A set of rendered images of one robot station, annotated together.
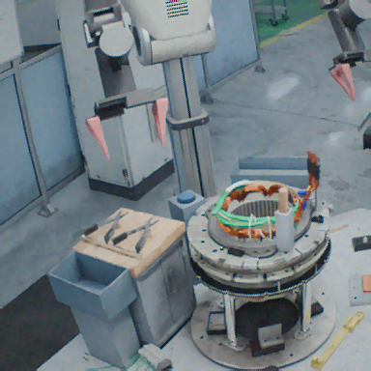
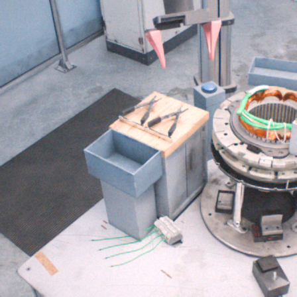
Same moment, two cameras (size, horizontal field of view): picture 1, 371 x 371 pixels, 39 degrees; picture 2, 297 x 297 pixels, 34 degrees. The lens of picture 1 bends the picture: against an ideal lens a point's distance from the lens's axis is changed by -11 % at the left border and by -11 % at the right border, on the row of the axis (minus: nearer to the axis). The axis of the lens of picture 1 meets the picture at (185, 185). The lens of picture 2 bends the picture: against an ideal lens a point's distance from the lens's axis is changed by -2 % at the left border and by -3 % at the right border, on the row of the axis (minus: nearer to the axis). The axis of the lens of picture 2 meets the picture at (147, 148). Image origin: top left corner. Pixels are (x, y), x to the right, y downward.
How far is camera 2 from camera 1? 14 cm
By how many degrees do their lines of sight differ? 13
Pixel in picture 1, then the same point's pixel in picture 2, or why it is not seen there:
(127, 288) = (156, 167)
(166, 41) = not seen: outside the picture
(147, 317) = (168, 192)
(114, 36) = not seen: outside the picture
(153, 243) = (181, 129)
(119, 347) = (139, 219)
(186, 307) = (199, 183)
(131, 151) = (148, 22)
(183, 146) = not seen: hidden behind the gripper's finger
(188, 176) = (210, 66)
